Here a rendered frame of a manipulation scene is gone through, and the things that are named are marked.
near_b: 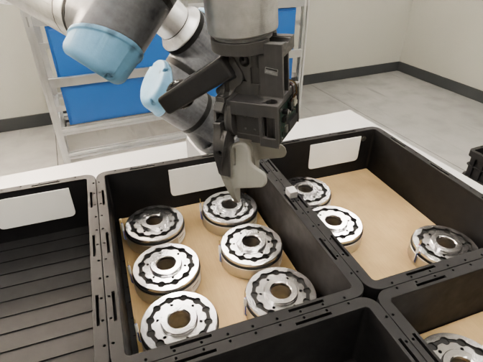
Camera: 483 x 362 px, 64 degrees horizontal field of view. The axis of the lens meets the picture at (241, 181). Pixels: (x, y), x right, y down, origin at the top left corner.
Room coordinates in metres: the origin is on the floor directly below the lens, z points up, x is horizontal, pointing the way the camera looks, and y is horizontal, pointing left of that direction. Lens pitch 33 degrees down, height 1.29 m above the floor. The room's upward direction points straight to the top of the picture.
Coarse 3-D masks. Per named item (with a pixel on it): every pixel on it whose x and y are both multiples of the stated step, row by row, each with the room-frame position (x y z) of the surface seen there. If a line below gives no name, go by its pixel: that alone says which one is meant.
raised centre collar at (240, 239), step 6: (246, 234) 0.49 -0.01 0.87; (252, 234) 0.49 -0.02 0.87; (258, 234) 0.49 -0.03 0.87; (240, 240) 0.48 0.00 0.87; (264, 240) 0.48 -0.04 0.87; (240, 246) 0.46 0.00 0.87; (246, 246) 0.46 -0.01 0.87; (258, 246) 0.46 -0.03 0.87; (264, 246) 0.47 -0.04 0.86; (246, 252) 0.46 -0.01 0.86; (252, 252) 0.45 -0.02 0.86
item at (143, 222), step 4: (152, 212) 0.56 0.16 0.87; (156, 212) 0.56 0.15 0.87; (160, 212) 0.56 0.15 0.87; (144, 216) 0.54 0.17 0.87; (148, 216) 0.54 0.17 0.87; (152, 216) 0.55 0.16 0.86; (156, 216) 0.55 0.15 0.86; (160, 216) 0.55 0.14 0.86; (164, 216) 0.54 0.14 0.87; (144, 220) 0.53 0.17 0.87; (164, 220) 0.53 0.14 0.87; (168, 220) 0.54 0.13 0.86; (140, 224) 0.53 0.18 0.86; (144, 224) 0.52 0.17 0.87; (160, 224) 0.52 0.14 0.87; (164, 224) 0.52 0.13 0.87; (144, 228) 0.51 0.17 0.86; (148, 228) 0.51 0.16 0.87; (152, 228) 0.51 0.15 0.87; (156, 228) 0.51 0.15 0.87; (160, 228) 0.51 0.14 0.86
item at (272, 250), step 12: (240, 228) 0.52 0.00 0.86; (252, 228) 0.52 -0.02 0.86; (264, 228) 0.51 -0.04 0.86; (228, 240) 0.49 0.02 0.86; (276, 240) 0.49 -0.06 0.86; (228, 252) 0.46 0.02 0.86; (240, 252) 0.46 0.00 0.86; (264, 252) 0.46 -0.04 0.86; (276, 252) 0.46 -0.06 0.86; (240, 264) 0.43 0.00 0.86; (252, 264) 0.43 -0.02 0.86; (264, 264) 0.43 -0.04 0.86
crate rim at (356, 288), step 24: (144, 168) 0.60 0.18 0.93; (264, 168) 0.60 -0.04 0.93; (336, 264) 0.36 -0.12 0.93; (360, 288) 0.32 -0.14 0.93; (120, 312) 0.29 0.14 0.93; (288, 312) 0.29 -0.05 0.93; (120, 336) 0.26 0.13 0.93; (216, 336) 0.26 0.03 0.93; (120, 360) 0.23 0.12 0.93; (144, 360) 0.23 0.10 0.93
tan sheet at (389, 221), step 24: (336, 192) 0.67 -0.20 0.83; (360, 192) 0.67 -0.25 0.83; (384, 192) 0.67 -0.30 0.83; (360, 216) 0.59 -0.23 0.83; (384, 216) 0.59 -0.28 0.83; (408, 216) 0.59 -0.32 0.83; (384, 240) 0.52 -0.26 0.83; (408, 240) 0.52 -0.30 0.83; (360, 264) 0.46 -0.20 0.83; (384, 264) 0.46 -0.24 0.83; (408, 264) 0.46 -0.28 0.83
